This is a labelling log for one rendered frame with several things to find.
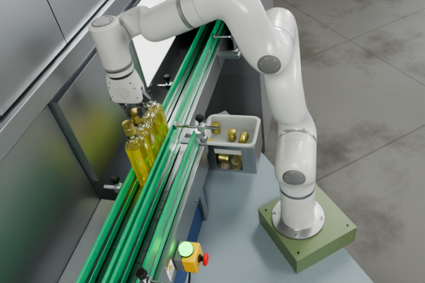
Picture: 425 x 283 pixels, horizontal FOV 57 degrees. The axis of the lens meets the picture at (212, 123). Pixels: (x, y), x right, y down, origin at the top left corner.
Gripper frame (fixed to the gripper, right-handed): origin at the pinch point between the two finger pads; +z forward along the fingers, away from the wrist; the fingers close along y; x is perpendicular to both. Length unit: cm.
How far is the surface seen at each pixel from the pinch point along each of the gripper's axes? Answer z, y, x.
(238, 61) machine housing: 49, 12, 99
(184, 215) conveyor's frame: 31.2, 15.2, -16.6
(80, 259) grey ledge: 28.2, -11.8, -38.0
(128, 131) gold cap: 1.9, 0.3, -7.4
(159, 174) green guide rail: 21.1, 6.1, -8.3
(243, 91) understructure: 71, 13, 99
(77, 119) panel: -6.0, -12.2, -11.7
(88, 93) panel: -8.3, -12.2, -2.3
